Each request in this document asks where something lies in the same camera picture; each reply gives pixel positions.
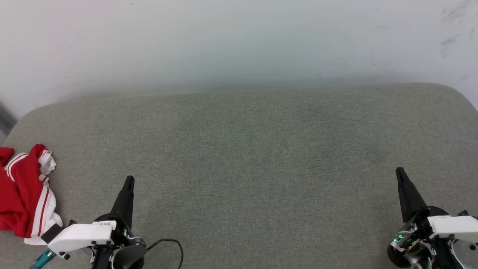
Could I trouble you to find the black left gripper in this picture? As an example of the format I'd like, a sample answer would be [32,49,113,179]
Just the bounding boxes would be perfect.
[90,176,147,269]

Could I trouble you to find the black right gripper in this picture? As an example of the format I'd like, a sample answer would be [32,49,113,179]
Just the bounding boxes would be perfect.
[387,167,467,269]

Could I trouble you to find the red and white garment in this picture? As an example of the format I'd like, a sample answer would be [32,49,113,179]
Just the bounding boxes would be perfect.
[0,144,63,246]

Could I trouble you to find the grey fabric sofa cushion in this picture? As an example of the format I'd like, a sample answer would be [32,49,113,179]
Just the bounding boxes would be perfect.
[0,83,478,269]

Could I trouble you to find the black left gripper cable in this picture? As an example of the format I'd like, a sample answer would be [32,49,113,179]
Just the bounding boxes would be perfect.
[146,238,184,269]

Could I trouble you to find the teal left camera connector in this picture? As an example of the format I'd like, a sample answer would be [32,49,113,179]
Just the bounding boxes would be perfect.
[30,249,57,269]

